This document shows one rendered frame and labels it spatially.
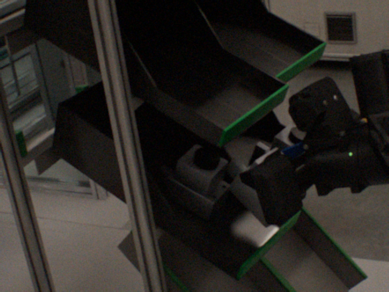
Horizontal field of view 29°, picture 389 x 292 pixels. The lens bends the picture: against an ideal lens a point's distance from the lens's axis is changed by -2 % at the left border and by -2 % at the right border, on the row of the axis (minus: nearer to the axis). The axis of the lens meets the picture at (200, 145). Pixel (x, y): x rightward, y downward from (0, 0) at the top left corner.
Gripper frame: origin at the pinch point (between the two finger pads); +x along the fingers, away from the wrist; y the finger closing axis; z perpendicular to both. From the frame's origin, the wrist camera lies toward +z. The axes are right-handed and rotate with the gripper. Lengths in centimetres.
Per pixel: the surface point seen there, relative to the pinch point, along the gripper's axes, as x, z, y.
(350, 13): 195, -19, -346
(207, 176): 6.9, 1.0, 3.8
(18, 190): 26.2, 5.4, 15.5
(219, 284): 15.4, -15.1, -0.4
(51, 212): 95, -16, -32
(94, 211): 86, -18, -37
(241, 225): 7.4, -6.5, 0.6
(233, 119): 0.8, 6.9, 3.6
